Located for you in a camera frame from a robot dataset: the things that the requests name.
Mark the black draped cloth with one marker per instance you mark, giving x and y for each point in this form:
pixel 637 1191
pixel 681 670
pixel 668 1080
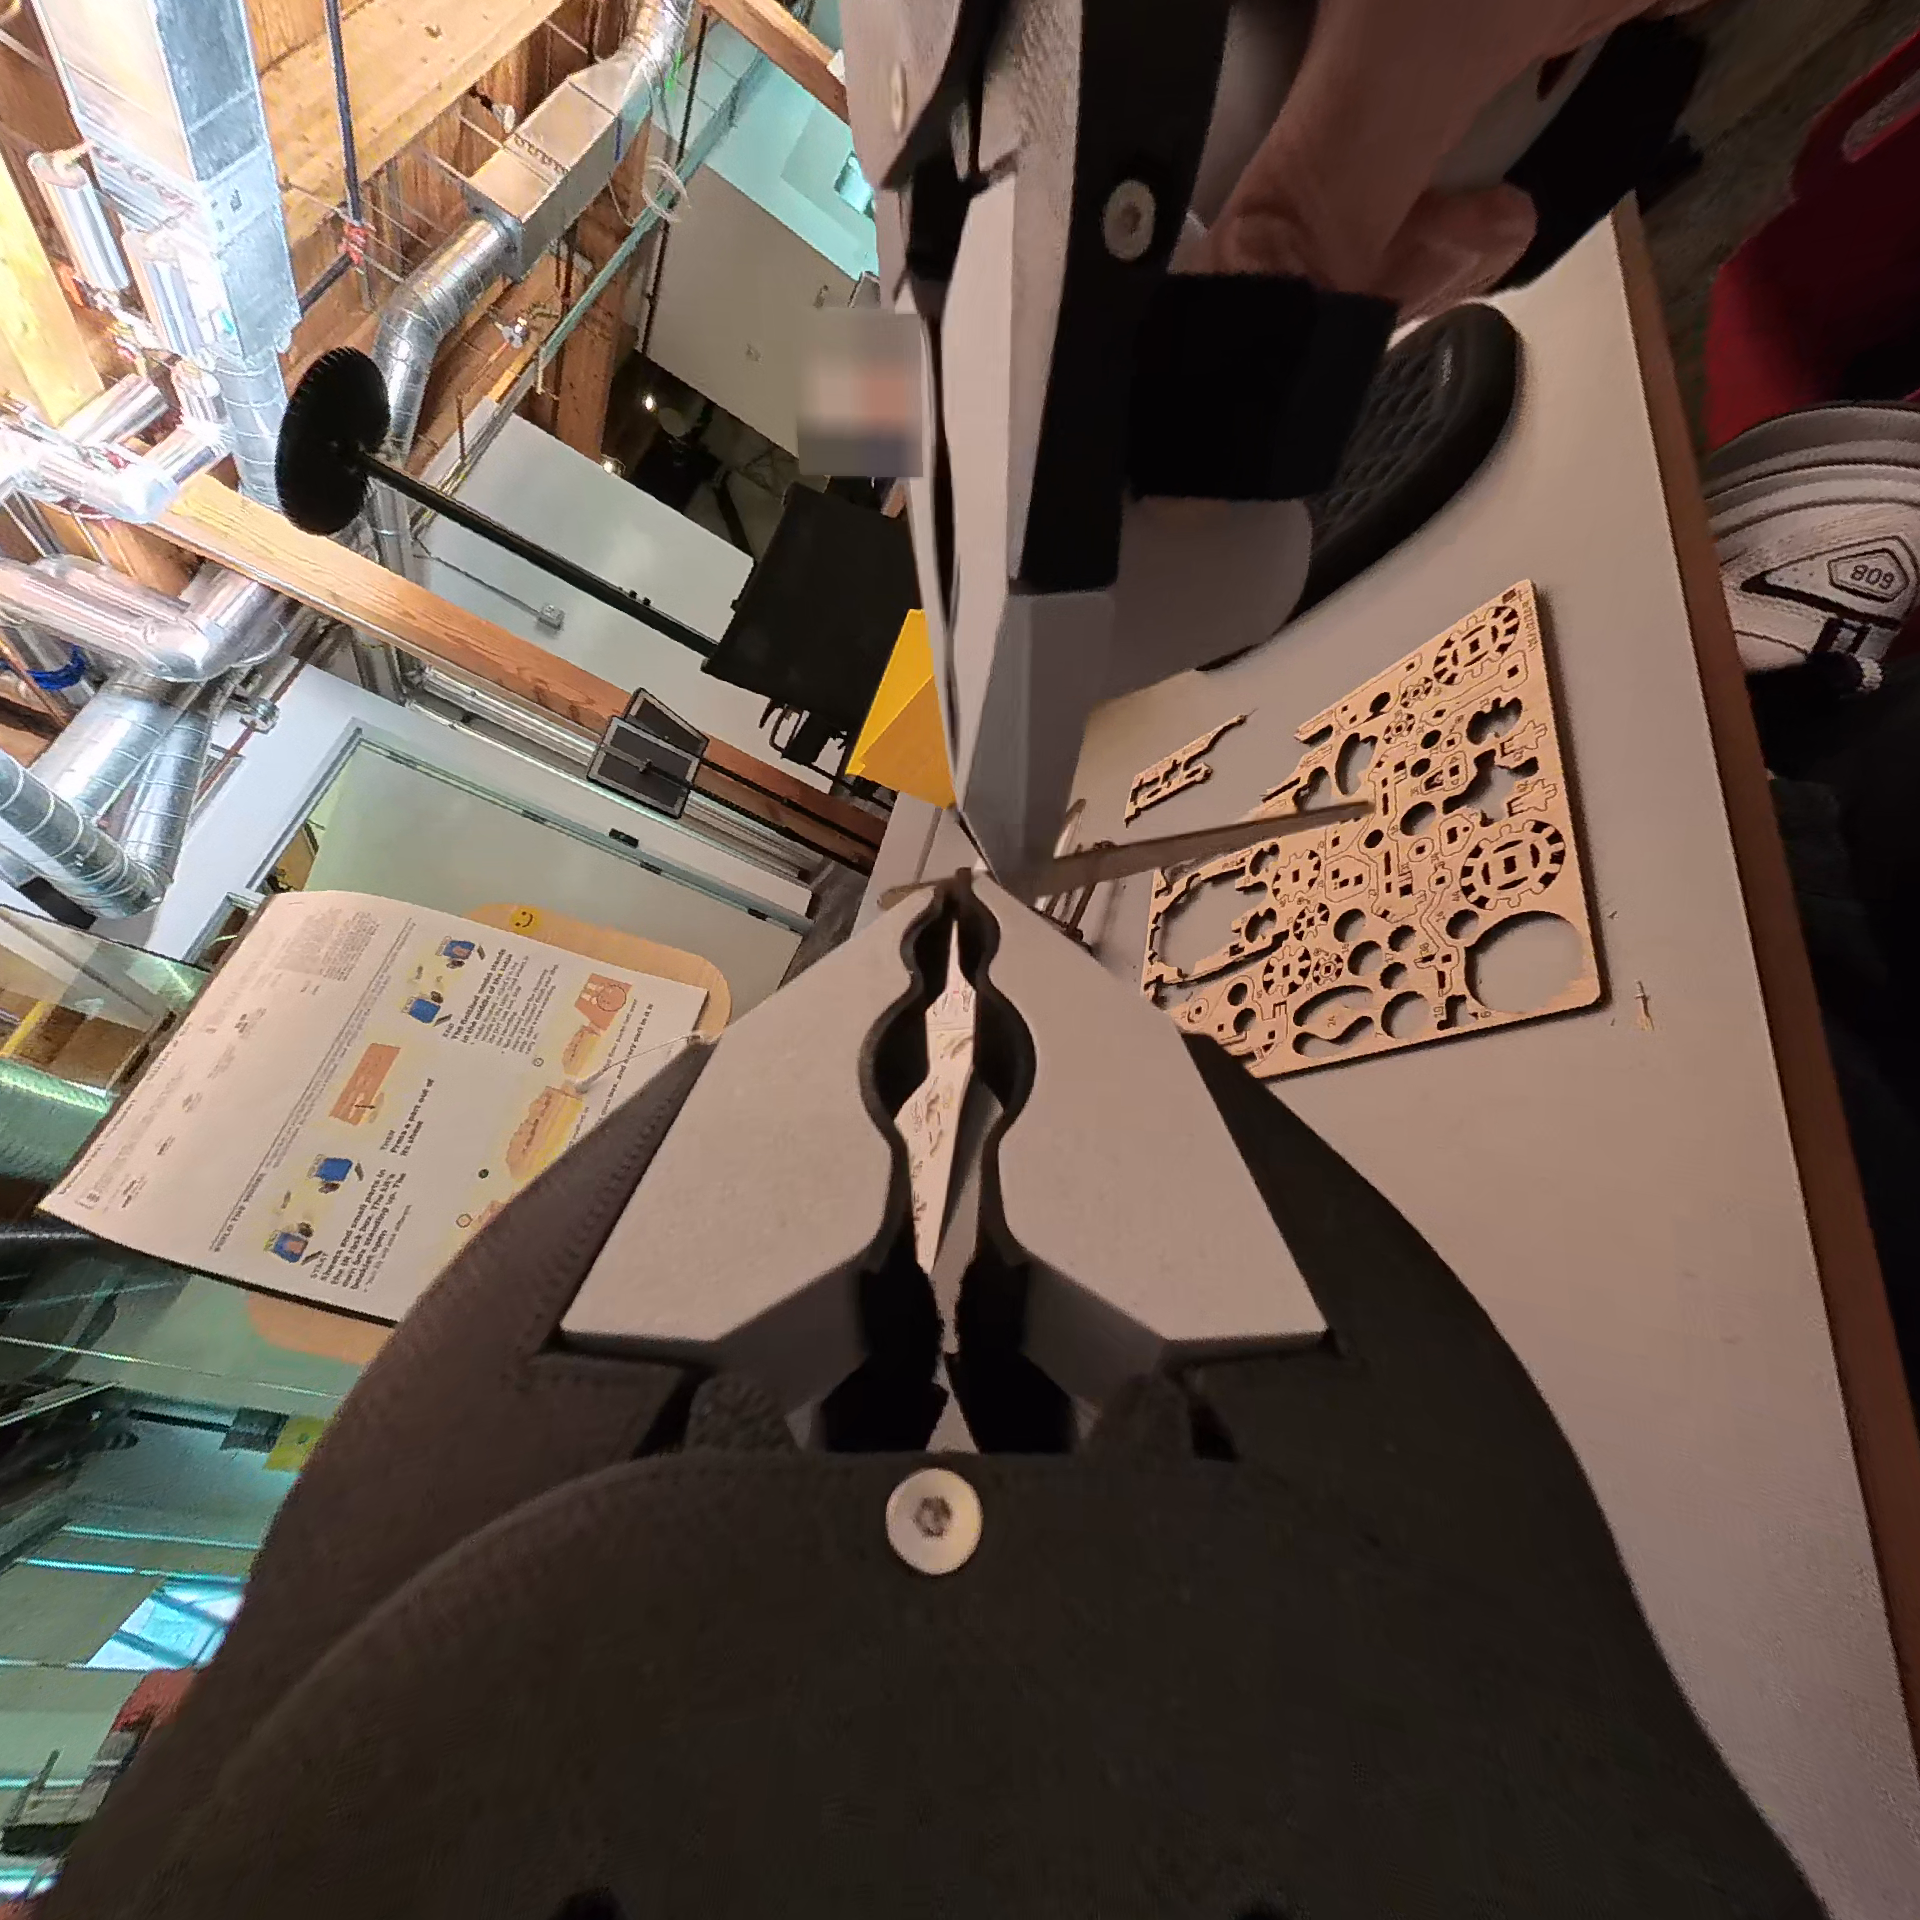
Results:
pixel 808 612

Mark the thin wooden stick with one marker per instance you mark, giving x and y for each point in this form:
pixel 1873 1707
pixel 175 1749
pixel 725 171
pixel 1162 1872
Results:
pixel 1202 844

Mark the black framed lamp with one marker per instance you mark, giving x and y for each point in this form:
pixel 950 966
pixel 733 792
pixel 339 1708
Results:
pixel 647 749

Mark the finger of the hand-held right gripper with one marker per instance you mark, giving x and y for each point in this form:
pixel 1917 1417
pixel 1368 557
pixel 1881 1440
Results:
pixel 988 524

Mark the person's right hand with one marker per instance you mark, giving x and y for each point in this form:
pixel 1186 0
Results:
pixel 1350 180

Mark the illustrated instruction booklet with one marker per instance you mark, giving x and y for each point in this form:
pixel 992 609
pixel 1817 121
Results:
pixel 944 1141

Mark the round metal air duct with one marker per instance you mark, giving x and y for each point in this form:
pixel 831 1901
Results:
pixel 448 285
pixel 135 721

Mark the small wooden connector part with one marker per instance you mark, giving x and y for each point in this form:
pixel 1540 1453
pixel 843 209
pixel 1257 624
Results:
pixel 924 888

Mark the dark wooden model assembly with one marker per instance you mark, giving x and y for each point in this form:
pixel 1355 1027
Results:
pixel 1077 906

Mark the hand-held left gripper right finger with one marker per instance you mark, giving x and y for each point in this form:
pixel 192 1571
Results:
pixel 1125 1186

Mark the black finned disc on pole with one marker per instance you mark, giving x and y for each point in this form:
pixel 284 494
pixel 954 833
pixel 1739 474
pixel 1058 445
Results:
pixel 323 443

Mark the cut-out wooden frame piece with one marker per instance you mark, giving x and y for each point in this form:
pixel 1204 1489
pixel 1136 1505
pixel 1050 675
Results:
pixel 1162 788

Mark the yellow panel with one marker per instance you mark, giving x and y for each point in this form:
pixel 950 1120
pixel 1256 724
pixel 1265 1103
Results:
pixel 901 721

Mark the white sneaker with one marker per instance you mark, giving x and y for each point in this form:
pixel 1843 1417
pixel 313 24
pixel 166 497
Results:
pixel 1801 524

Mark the red chair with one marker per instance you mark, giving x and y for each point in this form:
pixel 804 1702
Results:
pixel 1828 253

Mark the rectangular metal air duct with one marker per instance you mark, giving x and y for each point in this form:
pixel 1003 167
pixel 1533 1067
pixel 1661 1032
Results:
pixel 180 149

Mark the printed instruction poster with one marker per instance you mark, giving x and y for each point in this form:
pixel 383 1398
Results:
pixel 374 1080

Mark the laser-cut wooden parts sheet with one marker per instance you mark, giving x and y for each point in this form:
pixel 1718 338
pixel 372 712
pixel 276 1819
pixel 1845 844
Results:
pixel 1419 853

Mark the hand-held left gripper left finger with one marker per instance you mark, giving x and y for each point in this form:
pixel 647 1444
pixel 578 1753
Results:
pixel 720 1200

